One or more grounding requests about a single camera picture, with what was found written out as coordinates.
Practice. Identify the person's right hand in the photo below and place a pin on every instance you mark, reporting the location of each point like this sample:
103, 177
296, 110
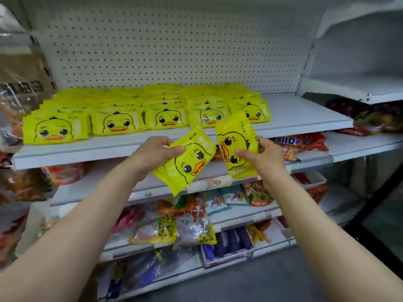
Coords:
269, 163

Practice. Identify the person's left hand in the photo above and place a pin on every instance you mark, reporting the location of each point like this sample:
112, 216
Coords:
148, 157

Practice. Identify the person's right thumb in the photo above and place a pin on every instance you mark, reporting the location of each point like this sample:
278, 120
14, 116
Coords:
246, 155

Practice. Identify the person's left thumb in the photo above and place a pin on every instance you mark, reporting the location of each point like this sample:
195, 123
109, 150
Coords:
177, 150

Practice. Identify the yellow duck face pouch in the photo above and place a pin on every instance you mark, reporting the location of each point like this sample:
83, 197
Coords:
234, 138
192, 160

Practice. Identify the person's left forearm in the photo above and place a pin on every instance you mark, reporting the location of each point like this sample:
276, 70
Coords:
72, 235

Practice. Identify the person's right forearm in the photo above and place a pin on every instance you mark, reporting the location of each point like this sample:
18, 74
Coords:
321, 245

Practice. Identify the white shelf price label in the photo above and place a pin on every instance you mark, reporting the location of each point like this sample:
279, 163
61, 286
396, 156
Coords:
209, 184

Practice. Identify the teal white snack packet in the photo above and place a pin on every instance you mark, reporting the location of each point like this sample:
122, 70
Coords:
222, 198

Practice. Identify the red orange snack packet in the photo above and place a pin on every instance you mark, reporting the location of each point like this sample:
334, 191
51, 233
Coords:
302, 144

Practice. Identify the white metal shelf board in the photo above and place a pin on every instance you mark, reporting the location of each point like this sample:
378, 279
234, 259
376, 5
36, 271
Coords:
189, 273
233, 216
302, 114
104, 188

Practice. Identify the rows of yellow duck packets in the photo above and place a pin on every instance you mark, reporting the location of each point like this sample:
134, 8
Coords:
119, 116

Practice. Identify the yellow stick snack packets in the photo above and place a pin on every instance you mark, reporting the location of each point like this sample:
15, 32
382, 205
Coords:
258, 234

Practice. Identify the clear bag with yellow print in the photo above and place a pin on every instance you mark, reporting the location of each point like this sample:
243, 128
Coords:
154, 231
195, 231

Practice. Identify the pink snack packet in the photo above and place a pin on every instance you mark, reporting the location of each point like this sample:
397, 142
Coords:
126, 220

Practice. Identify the display box of blue packets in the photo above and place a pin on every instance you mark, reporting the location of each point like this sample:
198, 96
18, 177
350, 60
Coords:
228, 245

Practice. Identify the red round-print snack packet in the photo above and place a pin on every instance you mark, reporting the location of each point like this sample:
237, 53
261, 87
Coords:
64, 173

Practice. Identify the blue clear snack bags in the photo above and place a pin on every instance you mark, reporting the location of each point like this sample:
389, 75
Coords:
148, 270

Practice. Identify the dark red snack packets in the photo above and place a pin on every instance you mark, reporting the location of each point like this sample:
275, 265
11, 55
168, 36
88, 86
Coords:
368, 117

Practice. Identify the white neighbouring shelf unit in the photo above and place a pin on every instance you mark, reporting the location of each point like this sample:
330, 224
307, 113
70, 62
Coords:
355, 81

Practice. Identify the clear bags of brown snacks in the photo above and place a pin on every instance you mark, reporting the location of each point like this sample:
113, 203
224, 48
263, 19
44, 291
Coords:
19, 91

